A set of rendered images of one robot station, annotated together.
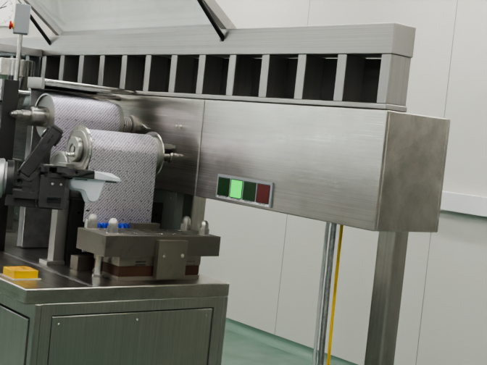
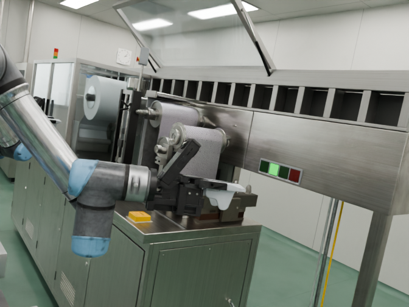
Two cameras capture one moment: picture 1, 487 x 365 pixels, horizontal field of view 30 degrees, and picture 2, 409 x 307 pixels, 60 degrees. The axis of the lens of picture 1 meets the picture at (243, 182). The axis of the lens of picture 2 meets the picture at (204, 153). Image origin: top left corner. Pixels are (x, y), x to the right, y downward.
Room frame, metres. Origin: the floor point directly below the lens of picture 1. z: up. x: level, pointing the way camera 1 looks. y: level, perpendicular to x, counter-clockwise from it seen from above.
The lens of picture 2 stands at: (0.99, 0.34, 1.38)
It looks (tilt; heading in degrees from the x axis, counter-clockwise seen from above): 6 degrees down; 1
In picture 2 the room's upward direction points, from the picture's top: 10 degrees clockwise
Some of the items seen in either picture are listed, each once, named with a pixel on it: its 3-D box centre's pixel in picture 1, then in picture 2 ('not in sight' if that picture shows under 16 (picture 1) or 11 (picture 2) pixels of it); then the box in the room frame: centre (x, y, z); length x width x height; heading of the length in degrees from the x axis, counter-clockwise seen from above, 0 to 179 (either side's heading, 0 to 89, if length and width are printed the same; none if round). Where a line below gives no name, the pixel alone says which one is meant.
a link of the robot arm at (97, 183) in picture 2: not in sight; (98, 181); (1.69, 0.54, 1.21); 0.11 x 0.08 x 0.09; 107
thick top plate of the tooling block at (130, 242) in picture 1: (150, 242); (216, 197); (2.67, 0.26, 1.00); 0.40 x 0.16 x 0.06; 130
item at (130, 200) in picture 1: (120, 192); (199, 164); (2.73, 0.37, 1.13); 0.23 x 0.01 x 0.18; 130
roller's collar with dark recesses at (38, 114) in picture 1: (37, 116); (151, 113); (2.88, 0.67, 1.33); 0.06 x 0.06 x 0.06; 40
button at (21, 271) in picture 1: (20, 272); (139, 216); (2.43, 0.57, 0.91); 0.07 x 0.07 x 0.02; 40
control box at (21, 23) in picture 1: (19, 19); (142, 56); (3.15, 0.82, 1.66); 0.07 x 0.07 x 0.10; 17
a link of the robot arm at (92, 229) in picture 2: not in sight; (93, 224); (1.70, 0.55, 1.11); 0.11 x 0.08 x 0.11; 17
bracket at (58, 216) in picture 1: (55, 213); (160, 174); (2.71, 0.55, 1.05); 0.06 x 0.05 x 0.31; 130
